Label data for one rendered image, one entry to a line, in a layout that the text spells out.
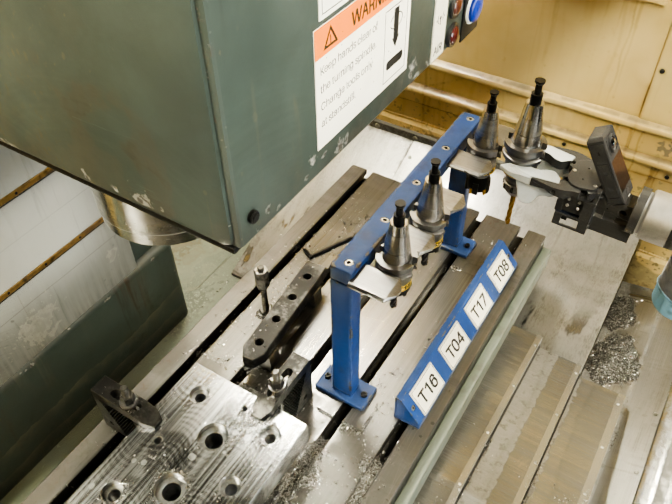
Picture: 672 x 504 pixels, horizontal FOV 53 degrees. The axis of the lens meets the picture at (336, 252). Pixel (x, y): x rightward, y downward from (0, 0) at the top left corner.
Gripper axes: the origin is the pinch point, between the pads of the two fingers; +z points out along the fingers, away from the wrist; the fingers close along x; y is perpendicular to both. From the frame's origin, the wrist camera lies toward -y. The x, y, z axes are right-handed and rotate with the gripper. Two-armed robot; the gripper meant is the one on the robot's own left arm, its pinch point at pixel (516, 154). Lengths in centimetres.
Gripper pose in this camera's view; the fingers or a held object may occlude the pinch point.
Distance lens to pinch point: 108.6
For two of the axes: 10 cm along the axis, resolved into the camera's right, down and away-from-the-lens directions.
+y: -0.1, 7.1, 7.1
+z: -8.5, -3.9, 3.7
